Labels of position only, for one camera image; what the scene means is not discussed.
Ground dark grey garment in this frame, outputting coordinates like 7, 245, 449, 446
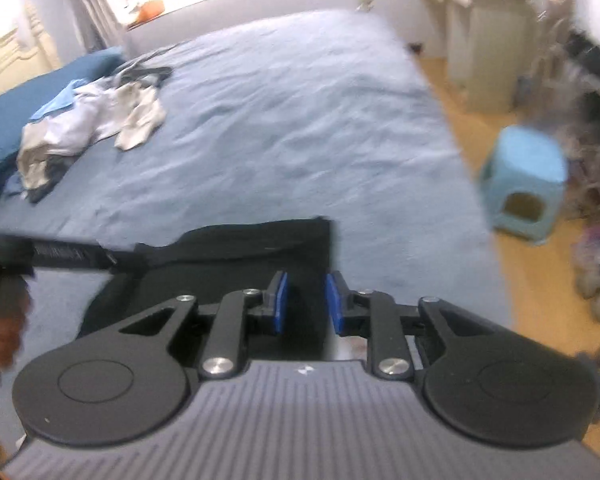
25, 152, 81, 204

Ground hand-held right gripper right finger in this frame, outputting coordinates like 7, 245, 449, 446
325, 271, 487, 381

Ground light blue plastic stool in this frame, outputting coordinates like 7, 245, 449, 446
480, 125, 570, 246

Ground blue duvet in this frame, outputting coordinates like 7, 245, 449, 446
0, 46, 126, 181

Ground orange object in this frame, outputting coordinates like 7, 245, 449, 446
136, 0, 166, 22

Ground blue jeans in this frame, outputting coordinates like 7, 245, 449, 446
2, 172, 29, 199

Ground pale lavender shirt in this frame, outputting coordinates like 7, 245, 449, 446
22, 82, 126, 158

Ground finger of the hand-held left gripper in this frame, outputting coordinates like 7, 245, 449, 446
107, 242, 149, 275

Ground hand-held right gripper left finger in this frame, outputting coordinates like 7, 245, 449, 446
116, 271, 289, 380

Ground black garment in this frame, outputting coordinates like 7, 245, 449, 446
82, 216, 333, 361

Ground grey curtain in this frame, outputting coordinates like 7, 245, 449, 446
60, 0, 128, 58

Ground person's left hand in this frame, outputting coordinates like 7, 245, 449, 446
0, 294, 36, 373

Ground pale green desk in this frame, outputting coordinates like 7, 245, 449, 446
415, 0, 538, 116

